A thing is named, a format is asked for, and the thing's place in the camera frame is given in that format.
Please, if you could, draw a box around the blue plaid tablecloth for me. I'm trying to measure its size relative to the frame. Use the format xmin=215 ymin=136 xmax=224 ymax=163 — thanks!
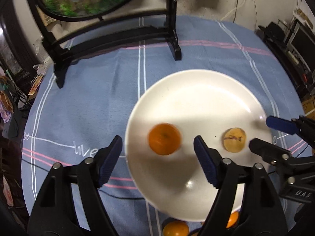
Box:
xmin=21 ymin=14 xmax=308 ymax=236

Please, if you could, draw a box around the black framed round goldfish screen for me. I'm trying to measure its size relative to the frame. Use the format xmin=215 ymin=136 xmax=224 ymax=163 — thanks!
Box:
xmin=27 ymin=0 xmax=182 ymax=89

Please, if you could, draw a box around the orange mandarin on table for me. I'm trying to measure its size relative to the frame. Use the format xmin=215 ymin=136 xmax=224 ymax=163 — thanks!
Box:
xmin=163 ymin=220 xmax=190 ymax=236

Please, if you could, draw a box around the small orange mandarin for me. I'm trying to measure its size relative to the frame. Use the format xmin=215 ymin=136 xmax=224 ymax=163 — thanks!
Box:
xmin=226 ymin=211 xmax=239 ymax=229

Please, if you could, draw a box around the computer monitor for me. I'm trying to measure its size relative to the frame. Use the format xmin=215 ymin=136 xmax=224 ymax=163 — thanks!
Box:
xmin=288 ymin=23 xmax=314 ymax=67

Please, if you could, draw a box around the white round plate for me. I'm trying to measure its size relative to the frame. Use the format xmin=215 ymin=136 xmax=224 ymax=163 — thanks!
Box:
xmin=124 ymin=69 xmax=272 ymax=222

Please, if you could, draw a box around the tan spotted passion fruit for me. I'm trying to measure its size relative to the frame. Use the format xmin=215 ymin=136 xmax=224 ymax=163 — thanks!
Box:
xmin=223 ymin=127 xmax=247 ymax=153

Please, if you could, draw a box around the large orange mandarin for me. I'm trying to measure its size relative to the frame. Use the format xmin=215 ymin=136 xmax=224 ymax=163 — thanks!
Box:
xmin=147 ymin=123 xmax=182 ymax=156

